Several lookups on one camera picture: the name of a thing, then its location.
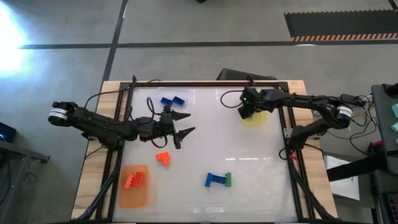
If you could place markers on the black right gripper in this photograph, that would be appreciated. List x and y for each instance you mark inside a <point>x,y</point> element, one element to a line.
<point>248,105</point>

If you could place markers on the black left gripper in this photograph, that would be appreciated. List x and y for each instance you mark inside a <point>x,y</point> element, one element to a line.
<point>166,126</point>

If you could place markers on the orange toy brick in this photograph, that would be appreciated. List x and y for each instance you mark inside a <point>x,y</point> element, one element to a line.
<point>166,161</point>
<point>130,181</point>
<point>139,179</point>
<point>161,155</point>

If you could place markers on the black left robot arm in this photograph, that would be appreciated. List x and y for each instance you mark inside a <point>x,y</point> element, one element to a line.
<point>102,124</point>

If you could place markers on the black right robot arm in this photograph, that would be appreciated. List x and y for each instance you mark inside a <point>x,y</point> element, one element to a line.
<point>304,101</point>

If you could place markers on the yellow plastic tray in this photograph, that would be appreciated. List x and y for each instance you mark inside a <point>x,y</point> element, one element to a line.
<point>261,119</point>

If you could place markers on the clear plastic tray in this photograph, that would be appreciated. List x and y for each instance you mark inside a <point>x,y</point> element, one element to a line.
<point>161,91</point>

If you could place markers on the green toy brick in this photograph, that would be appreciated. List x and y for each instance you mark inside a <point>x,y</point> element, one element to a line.
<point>228,180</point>

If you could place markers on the orange plastic tray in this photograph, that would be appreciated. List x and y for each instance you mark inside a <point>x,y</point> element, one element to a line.
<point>138,197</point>

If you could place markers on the black power adapter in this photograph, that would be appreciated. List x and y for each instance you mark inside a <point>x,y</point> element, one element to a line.
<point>351,98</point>

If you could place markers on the white paper sheet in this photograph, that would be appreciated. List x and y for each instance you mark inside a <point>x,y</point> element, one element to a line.
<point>342,183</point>

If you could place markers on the black stand bar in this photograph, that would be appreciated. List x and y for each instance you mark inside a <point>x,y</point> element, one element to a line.
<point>354,168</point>

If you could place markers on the black hazard-striped floor mat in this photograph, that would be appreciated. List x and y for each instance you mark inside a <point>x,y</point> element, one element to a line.
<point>342,23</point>

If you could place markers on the red small item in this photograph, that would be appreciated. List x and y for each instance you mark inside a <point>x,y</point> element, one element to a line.
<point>377,143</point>

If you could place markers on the grey cart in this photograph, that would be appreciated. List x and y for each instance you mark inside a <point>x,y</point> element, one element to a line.
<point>384,124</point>

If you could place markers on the black object on cart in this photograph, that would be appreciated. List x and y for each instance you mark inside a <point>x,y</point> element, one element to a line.
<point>391,88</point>

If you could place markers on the teal foam piece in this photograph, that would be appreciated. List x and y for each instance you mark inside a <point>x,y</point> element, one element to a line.
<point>395,110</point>
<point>395,127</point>

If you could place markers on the dark keyboard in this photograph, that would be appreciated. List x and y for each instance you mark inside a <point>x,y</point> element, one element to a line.
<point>388,202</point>

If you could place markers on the grey desk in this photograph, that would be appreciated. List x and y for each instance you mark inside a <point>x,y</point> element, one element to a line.
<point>15,152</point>

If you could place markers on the black device with blue light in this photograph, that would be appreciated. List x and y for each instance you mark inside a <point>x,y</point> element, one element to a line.
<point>7,132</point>

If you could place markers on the black aluminium table frame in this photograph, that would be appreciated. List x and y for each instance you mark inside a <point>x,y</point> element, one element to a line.
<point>202,84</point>

